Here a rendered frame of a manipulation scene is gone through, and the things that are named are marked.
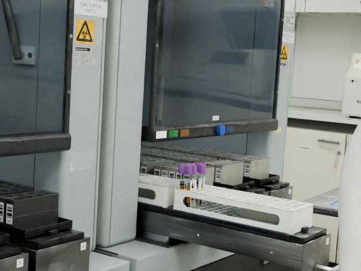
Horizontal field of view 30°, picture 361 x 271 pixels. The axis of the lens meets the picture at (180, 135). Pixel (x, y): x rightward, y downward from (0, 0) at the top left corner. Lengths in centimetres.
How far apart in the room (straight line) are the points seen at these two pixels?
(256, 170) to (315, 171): 197
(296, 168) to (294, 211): 259
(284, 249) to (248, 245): 8
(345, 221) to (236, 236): 50
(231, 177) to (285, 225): 49
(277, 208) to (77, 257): 41
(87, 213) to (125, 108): 24
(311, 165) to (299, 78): 90
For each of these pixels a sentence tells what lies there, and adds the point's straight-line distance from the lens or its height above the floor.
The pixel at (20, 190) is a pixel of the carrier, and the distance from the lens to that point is 134.
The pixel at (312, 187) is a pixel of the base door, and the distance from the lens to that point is 393.
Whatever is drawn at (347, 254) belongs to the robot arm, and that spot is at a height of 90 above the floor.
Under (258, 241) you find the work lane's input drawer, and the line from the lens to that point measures 139.
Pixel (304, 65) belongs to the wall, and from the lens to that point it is 462.
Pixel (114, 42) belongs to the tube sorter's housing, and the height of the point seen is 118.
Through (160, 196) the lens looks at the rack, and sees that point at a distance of 153.
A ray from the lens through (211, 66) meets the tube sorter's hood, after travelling 170.
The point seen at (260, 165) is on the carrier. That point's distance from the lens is 197.
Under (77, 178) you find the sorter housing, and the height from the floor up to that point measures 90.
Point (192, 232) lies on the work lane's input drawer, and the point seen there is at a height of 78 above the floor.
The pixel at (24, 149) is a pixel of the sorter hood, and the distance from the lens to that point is 123.
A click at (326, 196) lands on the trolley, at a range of 181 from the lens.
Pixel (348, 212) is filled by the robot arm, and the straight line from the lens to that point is 94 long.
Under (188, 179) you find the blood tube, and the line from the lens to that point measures 149.
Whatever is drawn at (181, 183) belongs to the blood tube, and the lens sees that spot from 150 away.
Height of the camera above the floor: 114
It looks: 6 degrees down
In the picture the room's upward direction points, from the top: 3 degrees clockwise
